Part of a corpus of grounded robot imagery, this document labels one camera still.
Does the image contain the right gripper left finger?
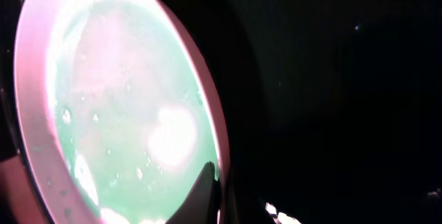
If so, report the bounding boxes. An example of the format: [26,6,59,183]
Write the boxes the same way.
[166,162,221,224]

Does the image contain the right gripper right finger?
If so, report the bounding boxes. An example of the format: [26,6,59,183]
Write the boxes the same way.
[220,169,275,224]

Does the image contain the white plate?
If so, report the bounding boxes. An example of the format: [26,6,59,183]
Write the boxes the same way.
[14,0,229,223]

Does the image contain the black round tray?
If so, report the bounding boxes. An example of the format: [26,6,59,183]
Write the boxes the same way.
[1,0,441,223]

